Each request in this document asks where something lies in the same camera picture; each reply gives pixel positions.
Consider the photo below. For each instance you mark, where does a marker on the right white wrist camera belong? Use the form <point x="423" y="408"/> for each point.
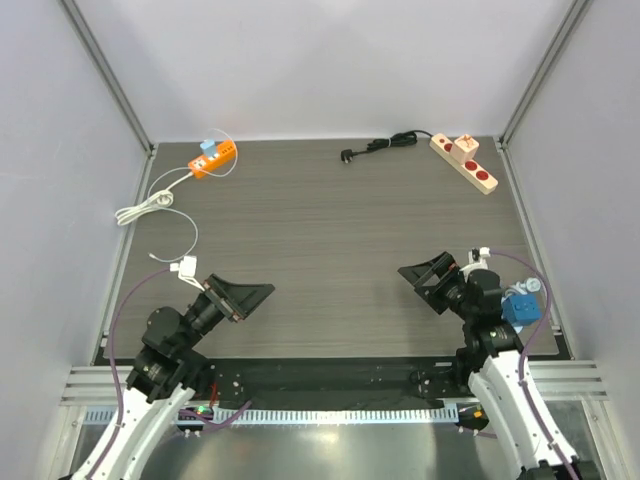
<point x="477" y="259"/>

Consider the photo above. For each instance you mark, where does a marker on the blue cube socket adapter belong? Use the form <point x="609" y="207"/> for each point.
<point x="521" y="311"/>

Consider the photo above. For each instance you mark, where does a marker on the white slotted cable duct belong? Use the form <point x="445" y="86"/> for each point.
<point x="100" y="416"/>

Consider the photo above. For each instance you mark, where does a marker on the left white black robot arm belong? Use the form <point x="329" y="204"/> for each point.
<point x="165" y="375"/>

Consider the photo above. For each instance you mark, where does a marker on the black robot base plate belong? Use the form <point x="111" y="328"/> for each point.
<point x="332" y="384"/>

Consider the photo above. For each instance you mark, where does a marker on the light blue round power socket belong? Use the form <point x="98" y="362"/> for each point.
<point x="530" y="285"/>

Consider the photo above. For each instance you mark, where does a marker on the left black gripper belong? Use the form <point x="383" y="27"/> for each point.
<point x="238" y="299"/>

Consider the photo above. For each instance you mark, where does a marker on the beige power strip red sockets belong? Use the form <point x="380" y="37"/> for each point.
<point x="471" y="170"/>

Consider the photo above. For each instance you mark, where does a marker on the beige cube socket adapter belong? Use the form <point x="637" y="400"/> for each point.
<point x="464" y="148"/>

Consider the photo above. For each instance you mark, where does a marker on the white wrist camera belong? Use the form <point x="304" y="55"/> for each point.
<point x="477" y="259"/>
<point x="186" y="271"/>

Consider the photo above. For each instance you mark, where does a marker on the orange power strip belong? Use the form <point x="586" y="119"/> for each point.
<point x="202" y="166"/>

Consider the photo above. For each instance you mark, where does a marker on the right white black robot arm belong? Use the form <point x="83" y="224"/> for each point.
<point x="494" y="366"/>

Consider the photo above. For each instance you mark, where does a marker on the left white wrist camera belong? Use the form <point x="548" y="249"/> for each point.
<point x="186" y="271"/>

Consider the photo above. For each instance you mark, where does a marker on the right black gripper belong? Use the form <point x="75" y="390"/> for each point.
<point x="443" y="279"/>

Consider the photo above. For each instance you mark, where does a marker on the light blue charger plug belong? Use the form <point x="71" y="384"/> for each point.
<point x="209" y="148"/>

